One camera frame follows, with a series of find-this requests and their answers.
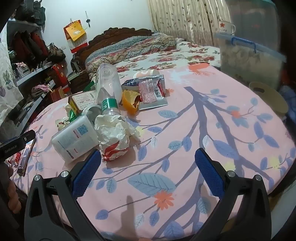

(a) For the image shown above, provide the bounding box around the orange peel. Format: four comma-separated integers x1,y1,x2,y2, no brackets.
122,90,142,115

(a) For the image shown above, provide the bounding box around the red snack packet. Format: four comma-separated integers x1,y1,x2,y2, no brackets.
138,77,169,110

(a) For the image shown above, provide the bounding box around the white red paper wrapper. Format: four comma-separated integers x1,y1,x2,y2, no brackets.
94,114,141,163

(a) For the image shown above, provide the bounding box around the brown paper bag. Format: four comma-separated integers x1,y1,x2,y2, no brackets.
47,86,65,104

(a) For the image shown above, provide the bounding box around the dark red snack wrapper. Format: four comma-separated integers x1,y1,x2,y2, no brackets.
148,74,166,97

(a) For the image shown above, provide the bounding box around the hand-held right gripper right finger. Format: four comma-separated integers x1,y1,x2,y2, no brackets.
195,148,271,241

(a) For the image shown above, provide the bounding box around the clear storage box blue lid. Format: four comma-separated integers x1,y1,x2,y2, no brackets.
214,0,287,91

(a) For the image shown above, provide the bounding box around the red yellow wall calendar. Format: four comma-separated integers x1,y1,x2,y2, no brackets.
63,20,89,52

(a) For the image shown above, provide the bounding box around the floral quilt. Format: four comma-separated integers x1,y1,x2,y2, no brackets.
85,32,184,77

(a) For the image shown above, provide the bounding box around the orange white paper cup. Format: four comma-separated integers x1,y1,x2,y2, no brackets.
132,70,160,80

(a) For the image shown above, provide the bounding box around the white plastic wipes pack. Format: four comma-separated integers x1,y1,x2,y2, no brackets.
51,115,100,163

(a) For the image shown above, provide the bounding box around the metal can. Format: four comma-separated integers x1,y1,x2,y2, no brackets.
81,104,103,121

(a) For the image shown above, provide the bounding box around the white enamel mug red star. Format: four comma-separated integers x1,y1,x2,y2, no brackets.
218,20,236,33

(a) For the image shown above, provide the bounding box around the green packet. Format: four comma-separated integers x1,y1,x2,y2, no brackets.
83,76,97,92

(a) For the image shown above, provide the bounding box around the beige plastic bin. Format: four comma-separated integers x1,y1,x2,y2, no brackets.
249,81,289,118

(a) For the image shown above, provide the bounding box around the pink leaf-print blanket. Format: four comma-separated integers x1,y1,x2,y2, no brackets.
7,62,296,241

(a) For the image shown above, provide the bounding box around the shiny dark snack wrapper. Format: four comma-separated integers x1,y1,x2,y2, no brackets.
17,138,37,177

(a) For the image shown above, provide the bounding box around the bed with floral bedding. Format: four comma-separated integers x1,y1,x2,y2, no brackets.
74,27,155,93

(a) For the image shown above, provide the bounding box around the small cardboard box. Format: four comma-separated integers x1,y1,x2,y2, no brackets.
68,90,97,114

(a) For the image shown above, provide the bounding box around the blue cloth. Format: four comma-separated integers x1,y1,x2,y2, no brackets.
279,85,296,121

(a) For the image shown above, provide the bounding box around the brown handbag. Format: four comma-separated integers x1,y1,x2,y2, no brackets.
47,43,67,62

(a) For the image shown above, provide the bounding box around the person's left hand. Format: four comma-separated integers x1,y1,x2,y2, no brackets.
6,167,22,209

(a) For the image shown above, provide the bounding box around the beige leaf-print curtain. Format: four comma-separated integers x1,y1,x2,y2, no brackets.
148,0,229,43

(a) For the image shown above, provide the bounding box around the white tissue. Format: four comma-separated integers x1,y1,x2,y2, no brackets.
55,104,73,131

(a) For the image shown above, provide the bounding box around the grey shelf unit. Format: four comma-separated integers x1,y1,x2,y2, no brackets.
0,21,61,130

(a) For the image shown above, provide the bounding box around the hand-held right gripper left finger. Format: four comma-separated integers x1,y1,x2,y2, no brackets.
24,148,109,241

